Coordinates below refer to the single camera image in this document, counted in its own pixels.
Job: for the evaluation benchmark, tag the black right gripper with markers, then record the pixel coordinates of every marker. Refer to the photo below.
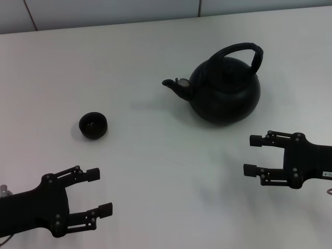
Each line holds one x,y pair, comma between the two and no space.
308,160

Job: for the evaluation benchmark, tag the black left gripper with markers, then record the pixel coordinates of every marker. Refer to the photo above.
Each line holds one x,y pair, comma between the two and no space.
39,207

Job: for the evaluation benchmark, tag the small black teacup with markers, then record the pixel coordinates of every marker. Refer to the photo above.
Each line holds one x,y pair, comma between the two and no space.
93,125

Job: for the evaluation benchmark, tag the black round teapot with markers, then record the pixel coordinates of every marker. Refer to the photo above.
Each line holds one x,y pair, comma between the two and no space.
223,93

